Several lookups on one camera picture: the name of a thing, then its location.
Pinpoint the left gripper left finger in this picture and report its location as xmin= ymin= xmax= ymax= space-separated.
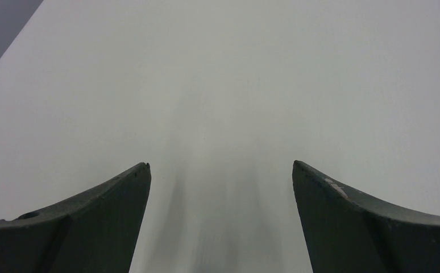
xmin=0 ymin=163 xmax=151 ymax=272

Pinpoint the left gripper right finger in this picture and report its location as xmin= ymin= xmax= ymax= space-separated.
xmin=292 ymin=160 xmax=440 ymax=272

